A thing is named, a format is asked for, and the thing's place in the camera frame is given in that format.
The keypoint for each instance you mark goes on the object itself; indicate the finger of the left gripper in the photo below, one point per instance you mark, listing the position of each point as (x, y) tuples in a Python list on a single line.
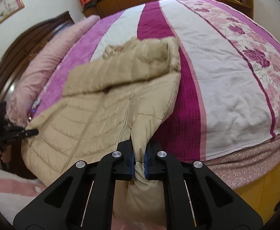
[(31, 132)]

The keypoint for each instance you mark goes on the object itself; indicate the dark wooden headboard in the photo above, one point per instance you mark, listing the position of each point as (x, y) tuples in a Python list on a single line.
[(26, 46)]

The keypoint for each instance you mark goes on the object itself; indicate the pink rolled quilt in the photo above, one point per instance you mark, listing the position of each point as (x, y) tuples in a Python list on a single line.
[(40, 69)]

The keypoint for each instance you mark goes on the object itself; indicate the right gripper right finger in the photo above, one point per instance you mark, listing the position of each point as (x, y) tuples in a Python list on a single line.
[(194, 196)]

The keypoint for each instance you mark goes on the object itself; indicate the beige puffer jacket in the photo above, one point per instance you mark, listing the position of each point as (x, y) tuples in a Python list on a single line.
[(126, 93)]

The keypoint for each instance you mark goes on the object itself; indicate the pink purple floral bedspread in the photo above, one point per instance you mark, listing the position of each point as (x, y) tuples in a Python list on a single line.
[(227, 110)]

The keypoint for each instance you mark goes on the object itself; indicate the yellow wooden bed frame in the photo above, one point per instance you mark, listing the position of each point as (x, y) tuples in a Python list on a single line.
[(263, 194)]

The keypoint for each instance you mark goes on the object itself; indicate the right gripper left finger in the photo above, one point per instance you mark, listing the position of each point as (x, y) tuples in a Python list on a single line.
[(82, 197)]

